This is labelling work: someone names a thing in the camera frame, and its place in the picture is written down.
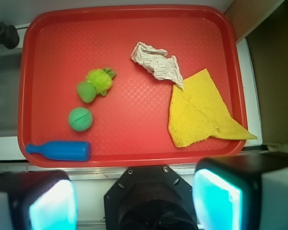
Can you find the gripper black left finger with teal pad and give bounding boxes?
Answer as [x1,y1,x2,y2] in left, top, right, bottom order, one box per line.
[0,170,78,230]

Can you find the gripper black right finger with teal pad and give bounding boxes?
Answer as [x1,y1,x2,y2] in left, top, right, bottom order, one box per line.
[192,152,288,230]

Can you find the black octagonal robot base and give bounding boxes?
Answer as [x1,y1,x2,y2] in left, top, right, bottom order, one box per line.
[104,165,198,230]

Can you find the green ball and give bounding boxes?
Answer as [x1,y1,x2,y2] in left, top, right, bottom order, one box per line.
[68,107,93,132]

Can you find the blue plastic toy bottle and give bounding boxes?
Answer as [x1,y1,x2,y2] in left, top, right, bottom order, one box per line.
[25,141,91,161]

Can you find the yellow microfiber cloth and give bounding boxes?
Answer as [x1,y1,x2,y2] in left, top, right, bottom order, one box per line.
[168,69,257,148]

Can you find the fuzzy green plush toy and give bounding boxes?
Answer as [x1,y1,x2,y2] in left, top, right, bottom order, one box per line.
[76,68,116,104]

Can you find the crumpled white paper towel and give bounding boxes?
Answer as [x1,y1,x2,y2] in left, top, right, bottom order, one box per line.
[131,42,184,90]

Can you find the red plastic tray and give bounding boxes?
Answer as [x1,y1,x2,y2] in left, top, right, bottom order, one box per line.
[18,5,247,168]

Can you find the black clamp knob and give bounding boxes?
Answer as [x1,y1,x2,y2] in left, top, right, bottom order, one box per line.
[0,22,20,49]

